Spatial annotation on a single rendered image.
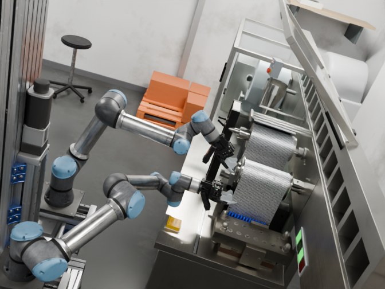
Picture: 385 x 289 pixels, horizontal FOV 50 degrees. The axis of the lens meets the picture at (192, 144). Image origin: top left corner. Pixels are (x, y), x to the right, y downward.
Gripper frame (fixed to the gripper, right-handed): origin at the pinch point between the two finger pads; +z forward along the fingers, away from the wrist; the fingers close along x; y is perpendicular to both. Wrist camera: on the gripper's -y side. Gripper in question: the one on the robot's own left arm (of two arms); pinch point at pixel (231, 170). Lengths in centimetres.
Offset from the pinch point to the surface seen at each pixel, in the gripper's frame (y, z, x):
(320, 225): 34, 20, -42
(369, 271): 50, 7, -87
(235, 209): -8.1, 18.3, -5.7
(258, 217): 0.0, 27.9, -5.7
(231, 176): -2.6, 3.8, 1.6
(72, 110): -202, -50, 228
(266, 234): 1.3, 33.3, -14.9
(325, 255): 33, 20, -60
